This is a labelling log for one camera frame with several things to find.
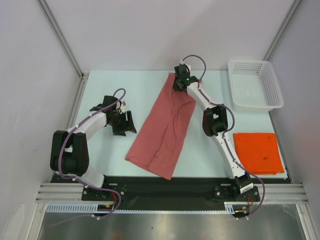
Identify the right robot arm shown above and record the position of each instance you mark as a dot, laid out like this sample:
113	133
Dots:
215	126

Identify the aluminium corner post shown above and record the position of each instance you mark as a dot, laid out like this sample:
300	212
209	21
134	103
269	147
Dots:
288	18
55	27

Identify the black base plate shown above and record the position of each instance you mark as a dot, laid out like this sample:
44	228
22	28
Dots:
179	194

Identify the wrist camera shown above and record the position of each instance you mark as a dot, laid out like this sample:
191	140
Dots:
182	62
120	107

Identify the white plastic basket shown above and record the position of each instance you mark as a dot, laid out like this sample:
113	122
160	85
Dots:
254	86

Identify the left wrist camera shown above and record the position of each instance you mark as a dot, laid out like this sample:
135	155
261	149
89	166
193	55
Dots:
120	107

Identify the pink red t shirt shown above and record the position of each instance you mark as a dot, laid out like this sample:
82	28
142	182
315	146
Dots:
160	140

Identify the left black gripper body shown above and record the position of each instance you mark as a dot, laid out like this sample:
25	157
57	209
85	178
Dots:
119	121

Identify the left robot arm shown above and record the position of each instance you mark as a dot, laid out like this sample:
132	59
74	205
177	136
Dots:
69	150

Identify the left aluminium corner post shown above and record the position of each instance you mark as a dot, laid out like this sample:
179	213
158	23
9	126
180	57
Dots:
55	27

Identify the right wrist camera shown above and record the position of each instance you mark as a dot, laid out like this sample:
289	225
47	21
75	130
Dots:
182	62

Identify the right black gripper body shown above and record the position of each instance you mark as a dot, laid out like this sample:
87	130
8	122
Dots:
175	85

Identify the right aluminium corner post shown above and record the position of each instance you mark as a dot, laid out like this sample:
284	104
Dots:
288	18

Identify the folded orange t shirt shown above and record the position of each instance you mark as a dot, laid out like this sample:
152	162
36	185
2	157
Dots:
259	153

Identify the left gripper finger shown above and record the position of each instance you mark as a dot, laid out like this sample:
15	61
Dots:
119	132
130	123

